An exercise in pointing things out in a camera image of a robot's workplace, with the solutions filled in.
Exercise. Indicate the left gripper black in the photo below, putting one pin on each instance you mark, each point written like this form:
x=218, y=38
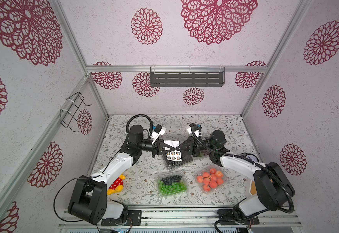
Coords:
x=158, y=148

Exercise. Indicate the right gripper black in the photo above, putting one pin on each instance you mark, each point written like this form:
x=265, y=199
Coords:
x=189, y=147

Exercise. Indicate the white sticker label sheet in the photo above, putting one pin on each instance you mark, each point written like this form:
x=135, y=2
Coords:
x=173, y=155

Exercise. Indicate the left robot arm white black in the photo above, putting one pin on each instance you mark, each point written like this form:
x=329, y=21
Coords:
x=89, y=198

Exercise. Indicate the blackberry clamshell box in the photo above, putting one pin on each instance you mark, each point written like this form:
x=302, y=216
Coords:
x=171, y=164

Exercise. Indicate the green grape blueberry clamshell box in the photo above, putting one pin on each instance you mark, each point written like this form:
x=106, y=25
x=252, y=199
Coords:
x=171, y=184

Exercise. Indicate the floral table mat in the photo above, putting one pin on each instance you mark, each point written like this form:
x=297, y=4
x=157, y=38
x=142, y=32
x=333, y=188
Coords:
x=140, y=185

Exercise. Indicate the yellow red plush toy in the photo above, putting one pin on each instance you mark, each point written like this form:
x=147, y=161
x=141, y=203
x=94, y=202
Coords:
x=117, y=186

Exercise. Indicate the black alarm clock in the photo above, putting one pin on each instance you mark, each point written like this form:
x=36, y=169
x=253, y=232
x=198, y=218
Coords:
x=250, y=156

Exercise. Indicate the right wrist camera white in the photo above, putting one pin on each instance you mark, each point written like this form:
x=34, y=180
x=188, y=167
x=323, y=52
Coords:
x=194, y=130

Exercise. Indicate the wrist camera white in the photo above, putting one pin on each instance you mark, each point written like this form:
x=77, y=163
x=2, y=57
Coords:
x=194, y=130
x=158, y=131

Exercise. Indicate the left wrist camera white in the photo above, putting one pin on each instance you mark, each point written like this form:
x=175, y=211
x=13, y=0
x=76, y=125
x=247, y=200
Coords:
x=158, y=131

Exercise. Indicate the grey wall shelf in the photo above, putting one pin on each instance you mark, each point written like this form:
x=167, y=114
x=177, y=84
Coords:
x=186, y=79

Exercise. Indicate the black wire wall rack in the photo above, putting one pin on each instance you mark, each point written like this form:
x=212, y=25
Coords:
x=68, y=115

